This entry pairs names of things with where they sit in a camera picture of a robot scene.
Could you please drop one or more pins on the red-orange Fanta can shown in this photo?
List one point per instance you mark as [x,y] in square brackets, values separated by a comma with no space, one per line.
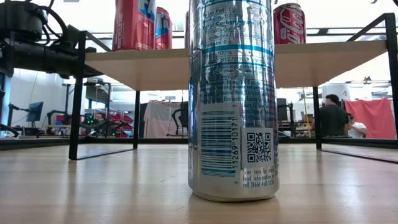
[164,31]
[130,28]

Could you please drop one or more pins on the red Coca-Cola can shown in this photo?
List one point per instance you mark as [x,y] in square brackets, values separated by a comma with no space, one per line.
[289,25]

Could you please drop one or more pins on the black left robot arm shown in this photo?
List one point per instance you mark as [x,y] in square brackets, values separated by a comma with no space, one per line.
[18,18]

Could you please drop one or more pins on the background black robot arm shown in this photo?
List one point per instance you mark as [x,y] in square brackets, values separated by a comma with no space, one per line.
[180,121]

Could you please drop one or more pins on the wooden shelf with black legs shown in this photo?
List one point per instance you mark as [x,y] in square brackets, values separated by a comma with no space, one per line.
[140,68]

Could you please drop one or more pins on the person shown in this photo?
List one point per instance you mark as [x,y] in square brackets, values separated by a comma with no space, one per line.
[331,119]
[100,117]
[357,129]

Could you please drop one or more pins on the red storage bins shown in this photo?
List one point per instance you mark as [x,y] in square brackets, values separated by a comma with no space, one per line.
[122,119]

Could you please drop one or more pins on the black computer monitor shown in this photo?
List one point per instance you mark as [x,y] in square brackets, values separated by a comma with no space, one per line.
[35,111]

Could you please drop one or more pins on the white hanging cloth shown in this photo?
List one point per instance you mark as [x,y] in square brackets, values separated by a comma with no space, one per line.
[158,118]

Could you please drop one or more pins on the slim silver blue drink can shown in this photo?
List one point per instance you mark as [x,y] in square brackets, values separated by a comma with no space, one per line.
[233,124]

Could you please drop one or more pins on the orange-red hanging cloth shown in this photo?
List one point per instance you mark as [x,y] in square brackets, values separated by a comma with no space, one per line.
[379,118]

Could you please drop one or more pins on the black metal table frame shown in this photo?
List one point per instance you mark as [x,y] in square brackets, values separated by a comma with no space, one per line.
[31,143]

